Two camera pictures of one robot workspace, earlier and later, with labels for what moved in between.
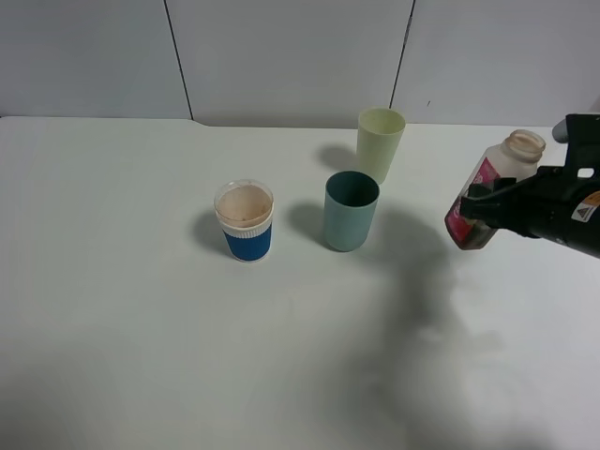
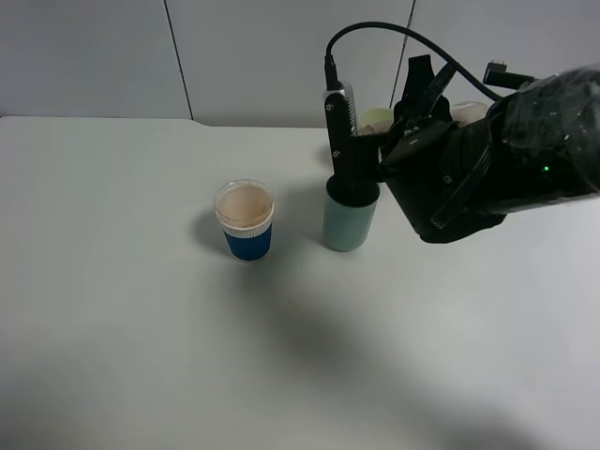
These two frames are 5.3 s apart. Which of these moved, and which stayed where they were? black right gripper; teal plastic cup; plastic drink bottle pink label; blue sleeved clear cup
Moved: plastic drink bottle pink label; black right gripper
Stayed: teal plastic cup; blue sleeved clear cup
